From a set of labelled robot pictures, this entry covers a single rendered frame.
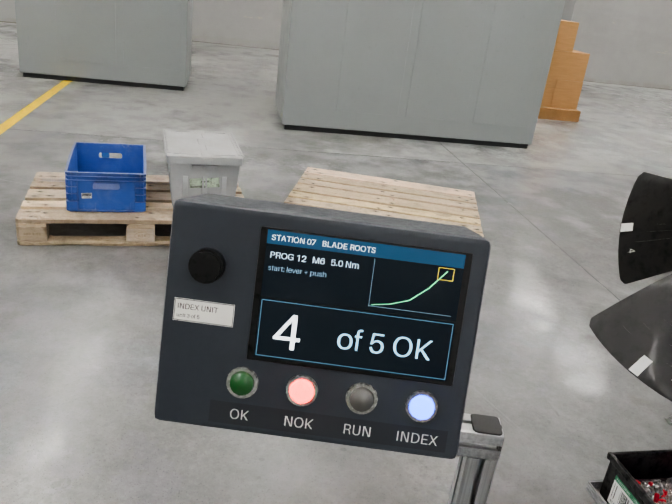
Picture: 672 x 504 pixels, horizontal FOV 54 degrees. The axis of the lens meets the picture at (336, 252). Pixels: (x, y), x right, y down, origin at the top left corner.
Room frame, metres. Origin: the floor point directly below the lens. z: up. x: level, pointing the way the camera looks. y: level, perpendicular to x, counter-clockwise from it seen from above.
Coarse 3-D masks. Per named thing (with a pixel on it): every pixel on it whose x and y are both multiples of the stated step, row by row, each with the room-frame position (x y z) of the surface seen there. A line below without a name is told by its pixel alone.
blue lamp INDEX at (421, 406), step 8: (416, 392) 0.46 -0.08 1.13; (424, 392) 0.46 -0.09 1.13; (408, 400) 0.45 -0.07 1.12; (416, 400) 0.45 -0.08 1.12; (424, 400) 0.45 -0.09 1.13; (432, 400) 0.45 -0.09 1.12; (408, 408) 0.45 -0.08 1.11; (416, 408) 0.45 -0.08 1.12; (424, 408) 0.45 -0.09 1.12; (432, 408) 0.45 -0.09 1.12; (416, 416) 0.45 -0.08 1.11; (424, 416) 0.45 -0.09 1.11; (432, 416) 0.45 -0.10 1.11
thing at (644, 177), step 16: (640, 176) 1.29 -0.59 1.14; (656, 176) 1.25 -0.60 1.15; (640, 192) 1.26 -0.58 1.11; (656, 192) 1.22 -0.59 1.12; (640, 208) 1.24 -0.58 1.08; (656, 208) 1.20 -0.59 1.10; (640, 224) 1.22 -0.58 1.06; (656, 224) 1.19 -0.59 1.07; (624, 240) 1.24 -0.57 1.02; (640, 240) 1.20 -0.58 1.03; (656, 240) 1.17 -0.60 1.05; (624, 256) 1.22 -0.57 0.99; (640, 256) 1.19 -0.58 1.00; (656, 256) 1.16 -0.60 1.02; (624, 272) 1.20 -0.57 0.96; (640, 272) 1.17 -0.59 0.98; (656, 272) 1.15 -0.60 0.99
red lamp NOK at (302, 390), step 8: (296, 376) 0.46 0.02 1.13; (304, 376) 0.46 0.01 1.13; (288, 384) 0.45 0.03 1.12; (296, 384) 0.45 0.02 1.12; (304, 384) 0.45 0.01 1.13; (312, 384) 0.46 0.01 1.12; (288, 392) 0.45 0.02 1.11; (296, 392) 0.45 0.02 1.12; (304, 392) 0.45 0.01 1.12; (312, 392) 0.45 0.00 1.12; (296, 400) 0.45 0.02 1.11; (304, 400) 0.45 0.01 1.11; (312, 400) 0.45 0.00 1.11
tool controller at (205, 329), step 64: (192, 256) 0.47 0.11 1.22; (256, 256) 0.48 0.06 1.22; (320, 256) 0.48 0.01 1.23; (384, 256) 0.49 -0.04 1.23; (448, 256) 0.49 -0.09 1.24; (192, 320) 0.47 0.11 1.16; (256, 320) 0.47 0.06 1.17; (320, 320) 0.47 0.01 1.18; (384, 320) 0.47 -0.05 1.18; (448, 320) 0.47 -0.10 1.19; (192, 384) 0.46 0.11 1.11; (320, 384) 0.46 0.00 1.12; (384, 384) 0.46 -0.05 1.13; (448, 384) 0.46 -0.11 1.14; (384, 448) 0.45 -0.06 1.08; (448, 448) 0.45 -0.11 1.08
